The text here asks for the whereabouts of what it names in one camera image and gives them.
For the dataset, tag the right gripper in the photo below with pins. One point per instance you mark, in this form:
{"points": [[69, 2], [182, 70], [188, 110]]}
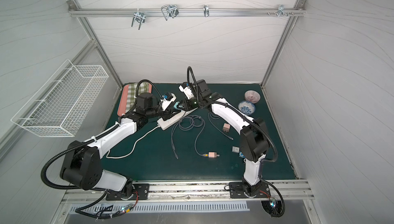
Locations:
{"points": [[188, 105]]}

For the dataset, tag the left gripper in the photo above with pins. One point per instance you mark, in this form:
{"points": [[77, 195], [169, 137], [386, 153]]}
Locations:
{"points": [[169, 110]]}

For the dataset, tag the white colourful power strip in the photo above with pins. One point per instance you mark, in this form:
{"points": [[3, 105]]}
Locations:
{"points": [[165, 124]]}

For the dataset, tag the teal USB charger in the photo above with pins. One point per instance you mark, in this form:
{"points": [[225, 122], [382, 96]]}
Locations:
{"points": [[176, 106]]}

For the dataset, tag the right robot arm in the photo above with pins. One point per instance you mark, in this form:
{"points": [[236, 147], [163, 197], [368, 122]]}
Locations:
{"points": [[255, 142]]}

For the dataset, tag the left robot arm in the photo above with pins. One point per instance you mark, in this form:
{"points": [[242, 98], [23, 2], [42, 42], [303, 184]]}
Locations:
{"points": [[82, 164]]}

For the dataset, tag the green checkered cloth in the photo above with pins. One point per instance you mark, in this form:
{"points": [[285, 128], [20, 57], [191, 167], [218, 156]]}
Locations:
{"points": [[130, 91]]}

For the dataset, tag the pink tray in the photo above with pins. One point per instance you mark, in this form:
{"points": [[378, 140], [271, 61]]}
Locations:
{"points": [[121, 108]]}

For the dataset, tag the pink charger near bowls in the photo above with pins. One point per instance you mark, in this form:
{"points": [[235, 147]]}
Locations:
{"points": [[226, 128]]}

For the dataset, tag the pink charger near front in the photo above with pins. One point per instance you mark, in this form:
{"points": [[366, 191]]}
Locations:
{"points": [[213, 155]]}

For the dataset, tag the blue patterned bowl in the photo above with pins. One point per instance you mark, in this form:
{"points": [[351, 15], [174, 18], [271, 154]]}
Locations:
{"points": [[246, 107]]}

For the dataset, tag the pink striped bowl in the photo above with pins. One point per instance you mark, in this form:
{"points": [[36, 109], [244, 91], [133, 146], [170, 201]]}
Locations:
{"points": [[252, 96]]}

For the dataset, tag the silver mp3 player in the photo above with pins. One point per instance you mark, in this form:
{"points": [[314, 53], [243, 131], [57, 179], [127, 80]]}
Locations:
{"points": [[236, 149]]}

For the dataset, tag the metal crossbar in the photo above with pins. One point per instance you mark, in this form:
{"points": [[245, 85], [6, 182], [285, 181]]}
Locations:
{"points": [[201, 12]]}

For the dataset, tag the white wire basket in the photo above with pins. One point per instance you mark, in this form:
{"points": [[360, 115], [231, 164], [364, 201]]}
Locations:
{"points": [[59, 107]]}

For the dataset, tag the aluminium front rail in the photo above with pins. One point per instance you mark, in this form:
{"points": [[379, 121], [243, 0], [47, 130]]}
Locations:
{"points": [[167, 191]]}

